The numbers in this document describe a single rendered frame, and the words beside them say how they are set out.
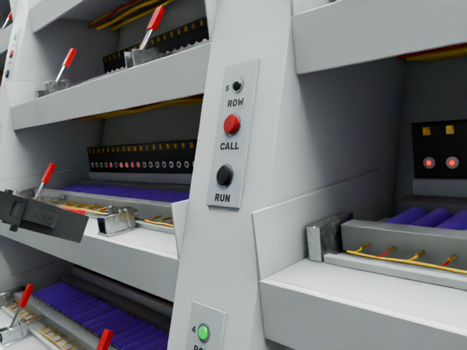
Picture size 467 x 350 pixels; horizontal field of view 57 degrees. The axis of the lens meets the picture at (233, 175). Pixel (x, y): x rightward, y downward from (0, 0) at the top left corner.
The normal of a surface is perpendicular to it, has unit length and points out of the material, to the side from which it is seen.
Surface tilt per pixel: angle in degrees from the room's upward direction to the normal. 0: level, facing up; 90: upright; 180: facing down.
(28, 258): 90
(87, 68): 90
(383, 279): 20
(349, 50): 110
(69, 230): 90
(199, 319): 90
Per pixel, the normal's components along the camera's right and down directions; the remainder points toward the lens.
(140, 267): -0.72, 0.17
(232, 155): -0.71, -0.17
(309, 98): 0.69, 0.01
